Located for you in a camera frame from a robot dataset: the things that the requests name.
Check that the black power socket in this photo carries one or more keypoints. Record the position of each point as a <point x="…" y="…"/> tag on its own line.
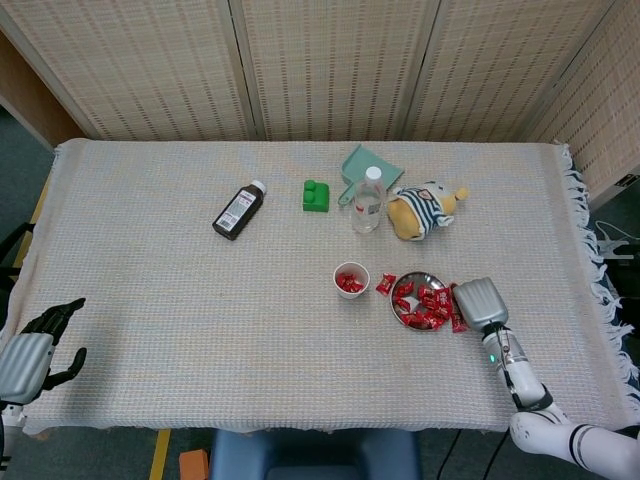
<point x="629" y="180"/>

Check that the beige woven table cloth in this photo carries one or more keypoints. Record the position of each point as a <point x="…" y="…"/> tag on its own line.
<point x="200" y="310"/>

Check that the white plastic device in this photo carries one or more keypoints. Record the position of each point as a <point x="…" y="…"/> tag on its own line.
<point x="612" y="248"/>

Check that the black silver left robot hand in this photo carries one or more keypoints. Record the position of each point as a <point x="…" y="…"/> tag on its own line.
<point x="22" y="365"/>

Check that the round metal plate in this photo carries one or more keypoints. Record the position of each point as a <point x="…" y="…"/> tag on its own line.
<point x="422" y="276"/>

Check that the orange block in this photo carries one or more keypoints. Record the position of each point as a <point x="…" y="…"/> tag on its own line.
<point x="194" y="466"/>

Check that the white paper cup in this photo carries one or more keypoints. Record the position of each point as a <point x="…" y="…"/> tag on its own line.
<point x="352" y="295"/>

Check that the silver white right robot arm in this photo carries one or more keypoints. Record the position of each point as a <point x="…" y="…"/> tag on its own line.
<point x="525" y="375"/>

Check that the red candy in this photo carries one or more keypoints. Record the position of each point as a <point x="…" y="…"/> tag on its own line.
<point x="426" y="291"/>
<point x="403" y="289"/>
<point x="457" y="321"/>
<point x="400" y="303"/>
<point x="356" y="284"/>
<point x="385" y="285"/>
<point x="344" y="280"/>
<point x="425" y="320"/>
<point x="442" y="299"/>

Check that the brown wooden board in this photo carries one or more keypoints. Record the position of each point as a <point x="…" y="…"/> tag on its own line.
<point x="30" y="100"/>

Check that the brown medicine bottle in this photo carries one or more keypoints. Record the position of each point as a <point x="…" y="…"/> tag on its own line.
<point x="239" y="212"/>

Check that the black metal frame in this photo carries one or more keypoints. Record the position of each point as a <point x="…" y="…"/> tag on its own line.
<point x="17" y="232"/>

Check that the silver orange-tipped right robot hand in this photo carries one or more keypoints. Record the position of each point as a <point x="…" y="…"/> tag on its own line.
<point x="480" y="302"/>

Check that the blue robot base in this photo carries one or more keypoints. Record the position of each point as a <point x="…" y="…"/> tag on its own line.
<point x="310" y="455"/>

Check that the teal plastic dustpan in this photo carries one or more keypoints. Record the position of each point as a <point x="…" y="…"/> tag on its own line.
<point x="357" y="167"/>

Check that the green toy building block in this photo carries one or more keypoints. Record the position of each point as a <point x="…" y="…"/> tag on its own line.
<point x="317" y="202"/>

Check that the yellow plush toy striped shirt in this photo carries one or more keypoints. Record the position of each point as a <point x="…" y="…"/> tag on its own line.
<point x="410" y="220"/>

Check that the clear plastic water bottle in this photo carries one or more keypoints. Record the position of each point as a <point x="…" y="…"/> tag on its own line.
<point x="367" y="210"/>

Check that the woven bamboo screen panel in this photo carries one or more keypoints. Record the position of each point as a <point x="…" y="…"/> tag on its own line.
<point x="335" y="65"/>
<point x="610" y="115"/>
<point x="500" y="65"/>
<point x="125" y="65"/>

